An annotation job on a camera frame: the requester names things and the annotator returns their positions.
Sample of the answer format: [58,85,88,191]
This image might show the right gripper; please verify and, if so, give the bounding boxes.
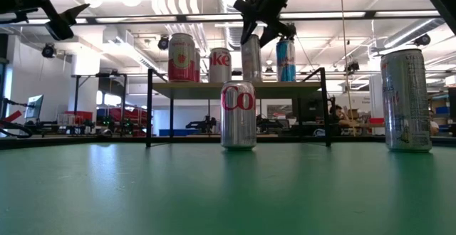
[233,0,306,49]

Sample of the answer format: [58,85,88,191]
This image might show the white Celsius can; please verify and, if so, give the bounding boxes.
[241,33,264,83]

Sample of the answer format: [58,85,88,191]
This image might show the blue silver Red Bull can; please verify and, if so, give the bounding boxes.
[275,38,297,83]

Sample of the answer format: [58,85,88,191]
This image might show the white Diet Coke can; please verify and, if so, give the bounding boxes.
[208,47,233,83]

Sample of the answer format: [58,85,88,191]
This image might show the Spindrift can green circle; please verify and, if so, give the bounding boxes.
[167,32,197,83]

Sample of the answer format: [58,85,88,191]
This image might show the silver Diet Coke can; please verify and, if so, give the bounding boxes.
[220,80,257,152]

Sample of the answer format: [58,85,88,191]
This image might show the silver Celsius can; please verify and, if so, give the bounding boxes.
[380,48,433,154]

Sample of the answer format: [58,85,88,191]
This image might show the wooden shelf black legs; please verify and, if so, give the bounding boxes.
[145,66,332,149]

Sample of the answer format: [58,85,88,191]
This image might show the long overhead light bar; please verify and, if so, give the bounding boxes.
[0,9,445,25]

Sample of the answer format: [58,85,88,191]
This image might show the computer monitor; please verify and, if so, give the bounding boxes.
[24,94,45,120]

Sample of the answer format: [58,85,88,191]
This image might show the red storage bin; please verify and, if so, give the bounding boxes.
[63,110,95,125]

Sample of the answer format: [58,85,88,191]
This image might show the person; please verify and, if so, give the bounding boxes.
[429,110,441,136]
[329,103,357,136]

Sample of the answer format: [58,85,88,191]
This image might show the blue box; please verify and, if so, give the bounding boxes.
[158,128,200,137]

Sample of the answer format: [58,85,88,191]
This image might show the green table mat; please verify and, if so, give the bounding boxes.
[0,142,456,235]

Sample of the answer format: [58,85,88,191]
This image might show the thin hanging cable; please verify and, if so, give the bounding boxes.
[338,0,357,137]

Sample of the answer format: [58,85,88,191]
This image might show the black rig frame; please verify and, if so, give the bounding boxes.
[0,134,456,151]

